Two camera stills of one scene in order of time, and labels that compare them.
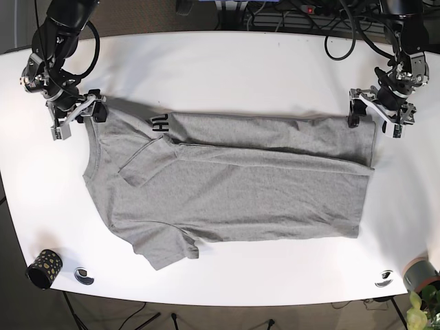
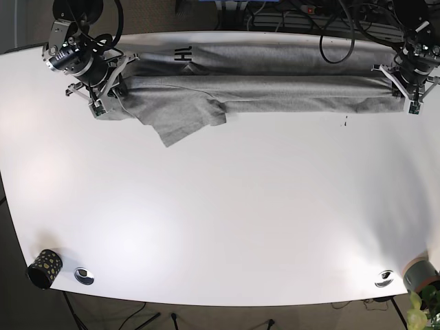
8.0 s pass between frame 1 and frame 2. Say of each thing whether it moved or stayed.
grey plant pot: stayed
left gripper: moved
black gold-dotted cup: stayed
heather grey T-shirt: moved
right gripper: moved
